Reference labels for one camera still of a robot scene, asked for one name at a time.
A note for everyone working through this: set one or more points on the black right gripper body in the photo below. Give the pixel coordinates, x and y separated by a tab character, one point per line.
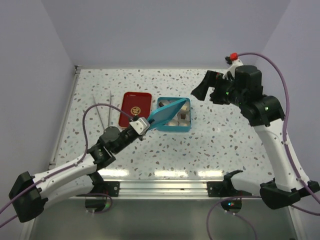
236	96

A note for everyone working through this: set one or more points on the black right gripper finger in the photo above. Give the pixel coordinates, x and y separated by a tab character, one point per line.
218	96
209	81

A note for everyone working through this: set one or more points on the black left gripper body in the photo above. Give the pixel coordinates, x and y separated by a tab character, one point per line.
128	138

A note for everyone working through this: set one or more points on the teal tin lid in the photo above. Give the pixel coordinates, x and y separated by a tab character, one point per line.
166	113

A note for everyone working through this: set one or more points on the dark brown square chocolate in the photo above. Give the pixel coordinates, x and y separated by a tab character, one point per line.
182	116

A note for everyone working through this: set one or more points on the teal tin box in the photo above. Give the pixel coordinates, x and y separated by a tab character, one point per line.
166	127

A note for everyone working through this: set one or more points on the metal tongs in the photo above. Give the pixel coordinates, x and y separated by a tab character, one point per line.
103	112

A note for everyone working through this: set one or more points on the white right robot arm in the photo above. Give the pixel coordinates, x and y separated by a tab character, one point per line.
290	183

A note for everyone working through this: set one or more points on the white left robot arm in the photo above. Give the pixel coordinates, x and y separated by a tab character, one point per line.
31	193

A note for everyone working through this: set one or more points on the red lacquer tray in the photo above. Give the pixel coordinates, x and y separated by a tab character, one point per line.
137	104

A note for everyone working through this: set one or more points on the white paper cup liners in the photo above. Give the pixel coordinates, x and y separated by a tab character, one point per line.
187	118

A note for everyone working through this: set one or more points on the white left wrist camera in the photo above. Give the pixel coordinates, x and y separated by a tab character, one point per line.
141	126

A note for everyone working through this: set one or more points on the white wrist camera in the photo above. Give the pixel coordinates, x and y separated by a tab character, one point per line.
233	61
141	126

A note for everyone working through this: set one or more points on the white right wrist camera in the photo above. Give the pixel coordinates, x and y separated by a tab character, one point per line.
233	61

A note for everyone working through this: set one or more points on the front aluminium mounting rail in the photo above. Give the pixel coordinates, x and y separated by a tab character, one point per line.
162	189

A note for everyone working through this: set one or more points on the aluminium table frame rail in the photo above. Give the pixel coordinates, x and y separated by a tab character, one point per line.
53	158

